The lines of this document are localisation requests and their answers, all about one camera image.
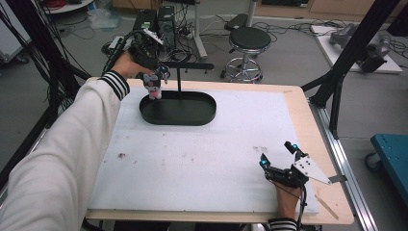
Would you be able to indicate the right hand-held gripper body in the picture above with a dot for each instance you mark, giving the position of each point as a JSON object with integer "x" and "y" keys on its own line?
{"x": 288, "y": 176}

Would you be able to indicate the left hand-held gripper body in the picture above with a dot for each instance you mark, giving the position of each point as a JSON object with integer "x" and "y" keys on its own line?
{"x": 146, "y": 51}

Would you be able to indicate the black and white plush toy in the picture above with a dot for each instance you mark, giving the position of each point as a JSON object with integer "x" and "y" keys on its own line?
{"x": 153, "y": 86}

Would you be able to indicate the black rack with tray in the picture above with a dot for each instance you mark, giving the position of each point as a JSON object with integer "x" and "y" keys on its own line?
{"x": 178, "y": 110}

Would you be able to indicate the person's left hand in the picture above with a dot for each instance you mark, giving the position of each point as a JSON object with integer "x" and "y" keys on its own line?
{"x": 128, "y": 65}

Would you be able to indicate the person's right hand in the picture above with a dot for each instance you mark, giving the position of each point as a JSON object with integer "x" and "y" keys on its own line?
{"x": 288, "y": 202}

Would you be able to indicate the white power supply unit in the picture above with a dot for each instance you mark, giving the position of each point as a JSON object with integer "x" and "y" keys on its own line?
{"x": 114, "y": 42}

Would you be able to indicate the thin wooden stick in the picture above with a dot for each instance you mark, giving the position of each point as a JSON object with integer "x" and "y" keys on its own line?
{"x": 326, "y": 207}

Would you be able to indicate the white desk leg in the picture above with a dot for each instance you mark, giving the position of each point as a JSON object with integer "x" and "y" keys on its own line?
{"x": 199, "y": 35}

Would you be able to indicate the clear plastic bag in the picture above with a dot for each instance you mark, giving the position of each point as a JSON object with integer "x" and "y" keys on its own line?
{"x": 104, "y": 18}

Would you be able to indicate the white foam mat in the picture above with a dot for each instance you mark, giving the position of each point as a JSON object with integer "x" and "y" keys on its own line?
{"x": 205, "y": 166}

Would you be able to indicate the black flat case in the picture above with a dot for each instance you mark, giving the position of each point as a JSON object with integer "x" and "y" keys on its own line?
{"x": 236, "y": 21}

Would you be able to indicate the black round chrome stool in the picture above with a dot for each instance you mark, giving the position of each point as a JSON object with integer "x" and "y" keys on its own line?
{"x": 250, "y": 38}

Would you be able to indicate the blue cart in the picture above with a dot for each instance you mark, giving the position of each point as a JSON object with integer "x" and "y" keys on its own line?
{"x": 393, "y": 160}

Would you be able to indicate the white floor board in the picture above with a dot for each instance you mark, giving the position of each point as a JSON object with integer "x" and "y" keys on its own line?
{"x": 340, "y": 57}

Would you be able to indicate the grey machine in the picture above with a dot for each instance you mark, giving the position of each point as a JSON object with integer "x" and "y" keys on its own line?
{"x": 372, "y": 48}

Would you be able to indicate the wooden cabinet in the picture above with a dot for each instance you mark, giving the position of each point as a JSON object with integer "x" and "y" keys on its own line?
{"x": 333, "y": 8}

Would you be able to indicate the small metal bracket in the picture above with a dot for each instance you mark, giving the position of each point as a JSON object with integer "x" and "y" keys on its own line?
{"x": 337, "y": 179}

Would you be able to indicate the black metal frame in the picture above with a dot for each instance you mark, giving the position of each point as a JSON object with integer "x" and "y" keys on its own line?
{"x": 48, "y": 54}
{"x": 359, "y": 41}

